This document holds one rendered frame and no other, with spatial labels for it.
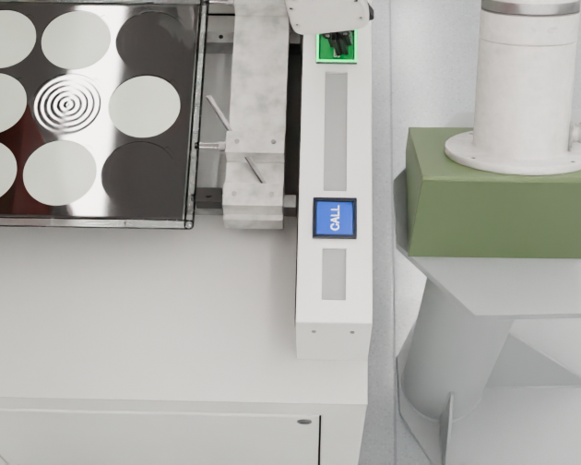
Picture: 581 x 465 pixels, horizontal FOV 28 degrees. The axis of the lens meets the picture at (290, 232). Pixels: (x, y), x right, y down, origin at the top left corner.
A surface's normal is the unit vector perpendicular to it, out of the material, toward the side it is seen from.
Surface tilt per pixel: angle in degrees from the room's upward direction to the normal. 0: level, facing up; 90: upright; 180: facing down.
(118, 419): 90
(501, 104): 54
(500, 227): 90
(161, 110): 0
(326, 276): 0
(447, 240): 90
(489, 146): 63
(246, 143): 0
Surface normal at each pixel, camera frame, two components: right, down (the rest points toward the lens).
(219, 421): -0.03, 0.91
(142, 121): -0.02, -0.42
